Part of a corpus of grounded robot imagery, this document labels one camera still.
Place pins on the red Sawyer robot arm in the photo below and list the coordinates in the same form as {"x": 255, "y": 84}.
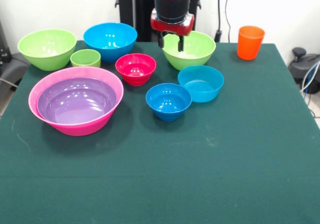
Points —
{"x": 172, "y": 4}

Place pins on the lime green small cup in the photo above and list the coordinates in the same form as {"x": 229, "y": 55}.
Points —
{"x": 85, "y": 59}

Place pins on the dark blue small bowl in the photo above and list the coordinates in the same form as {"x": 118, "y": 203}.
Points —
{"x": 168, "y": 102}

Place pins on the black stand base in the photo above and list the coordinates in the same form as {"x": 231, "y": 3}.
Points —
{"x": 12, "y": 66}
{"x": 303, "y": 66}

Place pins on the dark green table cloth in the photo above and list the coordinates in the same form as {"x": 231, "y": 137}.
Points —
{"x": 160, "y": 171}

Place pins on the red small bowl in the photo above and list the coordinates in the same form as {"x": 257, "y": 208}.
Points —
{"x": 135, "y": 69}

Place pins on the orange cup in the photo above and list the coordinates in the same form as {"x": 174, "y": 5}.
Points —
{"x": 250, "y": 44}

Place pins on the purple shallow bowl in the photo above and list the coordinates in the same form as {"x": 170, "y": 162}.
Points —
{"x": 75, "y": 109}

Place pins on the pink large bowl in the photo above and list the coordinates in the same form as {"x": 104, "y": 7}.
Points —
{"x": 82, "y": 130}

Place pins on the lime green large bowl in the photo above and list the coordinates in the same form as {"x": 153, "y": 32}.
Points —
{"x": 47, "y": 49}
{"x": 197, "y": 51}

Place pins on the turquoise bowl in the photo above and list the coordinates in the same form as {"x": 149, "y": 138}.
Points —
{"x": 201, "y": 86}

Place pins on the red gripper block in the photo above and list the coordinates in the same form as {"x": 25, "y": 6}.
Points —
{"x": 172, "y": 29}

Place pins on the blue large bowl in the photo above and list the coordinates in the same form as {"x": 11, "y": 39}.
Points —
{"x": 110, "y": 41}

